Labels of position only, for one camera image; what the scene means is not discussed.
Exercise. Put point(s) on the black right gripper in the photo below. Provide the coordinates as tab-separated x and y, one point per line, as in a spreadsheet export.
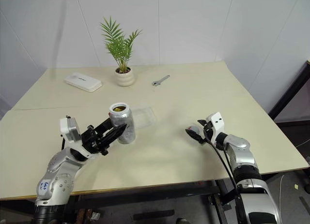
207	133

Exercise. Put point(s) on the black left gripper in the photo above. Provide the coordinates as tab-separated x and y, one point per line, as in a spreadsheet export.
91	142

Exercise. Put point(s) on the silver jar lid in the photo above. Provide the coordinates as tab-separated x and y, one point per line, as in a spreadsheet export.
194	129

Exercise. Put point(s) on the silver foil-wrapped jar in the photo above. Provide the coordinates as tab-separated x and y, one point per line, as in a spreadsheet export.
124	127

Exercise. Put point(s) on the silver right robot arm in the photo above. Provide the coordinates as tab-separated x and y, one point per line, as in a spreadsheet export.
243	149

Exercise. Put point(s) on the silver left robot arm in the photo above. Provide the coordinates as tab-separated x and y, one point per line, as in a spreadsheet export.
61	169

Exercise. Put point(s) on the yellow contents of jar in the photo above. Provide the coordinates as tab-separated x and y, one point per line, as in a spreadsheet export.
118	109

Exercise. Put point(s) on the clear plastic box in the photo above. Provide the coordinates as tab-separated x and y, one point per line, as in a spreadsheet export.
145	117

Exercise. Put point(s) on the cream ribbed plant pot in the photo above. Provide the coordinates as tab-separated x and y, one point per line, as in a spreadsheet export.
124	78

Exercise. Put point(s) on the white flat plastic case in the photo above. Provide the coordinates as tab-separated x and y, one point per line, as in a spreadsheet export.
82	81

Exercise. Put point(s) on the silver adjustable wrench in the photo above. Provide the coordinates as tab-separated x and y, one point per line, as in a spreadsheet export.
160	79

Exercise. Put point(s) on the white label with blue writing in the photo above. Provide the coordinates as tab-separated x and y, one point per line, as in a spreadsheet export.
45	185

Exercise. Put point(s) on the green palm plant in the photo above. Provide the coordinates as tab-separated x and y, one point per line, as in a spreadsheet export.
118	43

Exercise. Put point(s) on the crumpled clear wrapper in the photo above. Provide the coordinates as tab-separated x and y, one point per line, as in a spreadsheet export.
95	215

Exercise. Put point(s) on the dark rounded shape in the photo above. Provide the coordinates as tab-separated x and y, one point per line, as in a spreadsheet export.
182	221

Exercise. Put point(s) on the black flat strip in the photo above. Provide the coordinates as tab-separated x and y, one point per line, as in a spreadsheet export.
153	213

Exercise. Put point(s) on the dark framed panel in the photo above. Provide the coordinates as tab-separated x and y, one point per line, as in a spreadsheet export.
291	94

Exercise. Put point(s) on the small yellow paper scrap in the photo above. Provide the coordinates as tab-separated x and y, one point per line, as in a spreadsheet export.
296	186

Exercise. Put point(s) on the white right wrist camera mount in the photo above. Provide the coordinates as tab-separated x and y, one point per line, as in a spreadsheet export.
217	123

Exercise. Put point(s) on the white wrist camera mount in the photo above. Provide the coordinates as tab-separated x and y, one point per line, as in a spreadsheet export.
217	123
69	130

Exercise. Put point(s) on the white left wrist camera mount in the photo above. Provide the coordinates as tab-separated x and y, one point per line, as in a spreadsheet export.
69	130

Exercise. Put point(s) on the black metal table frame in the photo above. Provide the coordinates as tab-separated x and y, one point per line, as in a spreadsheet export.
145	195

